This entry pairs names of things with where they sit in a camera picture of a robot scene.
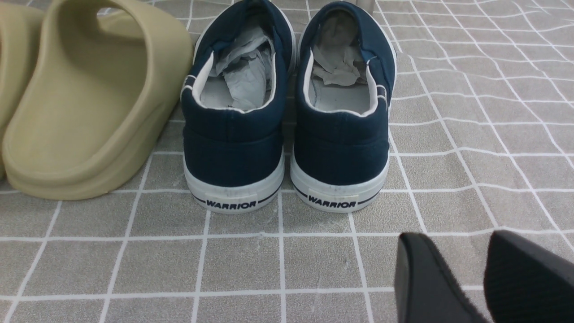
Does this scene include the olive left foam slide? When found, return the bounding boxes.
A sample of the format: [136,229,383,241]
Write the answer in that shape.
[0,2,44,138]

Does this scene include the olive foam slide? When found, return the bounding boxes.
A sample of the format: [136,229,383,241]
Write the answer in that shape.
[0,2,44,138]
[1,0,193,200]

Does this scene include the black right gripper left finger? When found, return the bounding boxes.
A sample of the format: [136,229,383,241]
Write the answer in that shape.
[394,232,487,323]

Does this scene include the grey checked table cloth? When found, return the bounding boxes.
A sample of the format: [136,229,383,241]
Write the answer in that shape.
[1,0,574,323]

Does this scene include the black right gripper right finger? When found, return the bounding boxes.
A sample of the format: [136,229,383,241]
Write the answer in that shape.
[483,230,574,323]

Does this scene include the navy left canvas shoe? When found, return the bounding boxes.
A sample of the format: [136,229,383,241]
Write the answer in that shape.
[181,0,296,214]

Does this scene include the navy canvas shoe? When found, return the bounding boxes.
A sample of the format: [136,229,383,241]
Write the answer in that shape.
[290,1,397,213]
[181,0,296,214]

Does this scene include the navy right canvas shoe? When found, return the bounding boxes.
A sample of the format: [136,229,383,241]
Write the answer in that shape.
[290,1,397,213]

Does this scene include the olive right foam slide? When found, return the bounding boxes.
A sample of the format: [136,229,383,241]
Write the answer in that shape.
[1,0,193,200]

